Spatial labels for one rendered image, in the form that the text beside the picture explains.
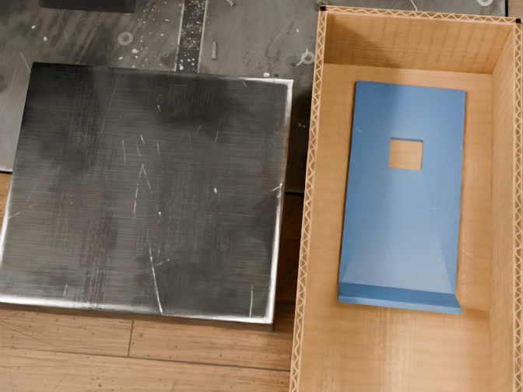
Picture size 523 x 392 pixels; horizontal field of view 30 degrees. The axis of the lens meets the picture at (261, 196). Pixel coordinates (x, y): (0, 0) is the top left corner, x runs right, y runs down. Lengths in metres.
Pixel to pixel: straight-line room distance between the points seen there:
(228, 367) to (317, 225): 0.10
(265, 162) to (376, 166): 0.07
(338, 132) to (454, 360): 0.16
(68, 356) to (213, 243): 0.11
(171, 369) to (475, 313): 0.18
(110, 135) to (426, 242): 0.21
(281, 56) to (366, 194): 0.11
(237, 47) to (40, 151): 0.15
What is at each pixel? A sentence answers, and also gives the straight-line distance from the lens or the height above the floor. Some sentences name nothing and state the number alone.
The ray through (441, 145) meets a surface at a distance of 0.63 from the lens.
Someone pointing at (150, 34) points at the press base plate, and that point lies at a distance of 0.67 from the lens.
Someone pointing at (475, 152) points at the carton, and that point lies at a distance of 0.63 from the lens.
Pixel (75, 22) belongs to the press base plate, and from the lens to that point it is 0.68.
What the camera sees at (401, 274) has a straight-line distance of 0.60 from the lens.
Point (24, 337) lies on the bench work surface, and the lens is 0.61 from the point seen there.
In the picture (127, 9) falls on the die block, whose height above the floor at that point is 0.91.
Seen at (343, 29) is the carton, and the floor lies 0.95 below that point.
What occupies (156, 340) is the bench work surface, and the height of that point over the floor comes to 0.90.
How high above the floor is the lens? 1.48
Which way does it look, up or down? 70 degrees down
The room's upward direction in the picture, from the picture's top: 4 degrees counter-clockwise
